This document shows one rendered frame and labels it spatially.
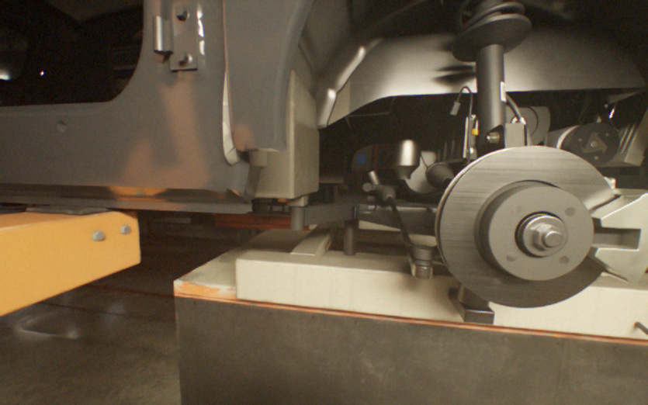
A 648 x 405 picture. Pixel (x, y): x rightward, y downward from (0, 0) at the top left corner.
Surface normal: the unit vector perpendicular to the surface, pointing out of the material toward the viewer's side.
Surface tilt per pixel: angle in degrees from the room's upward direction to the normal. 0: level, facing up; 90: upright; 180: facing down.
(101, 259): 90
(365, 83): 90
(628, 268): 90
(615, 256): 90
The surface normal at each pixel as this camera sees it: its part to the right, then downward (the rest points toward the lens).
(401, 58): -0.22, 0.10
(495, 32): -0.11, 0.91
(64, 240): 0.99, 0.04
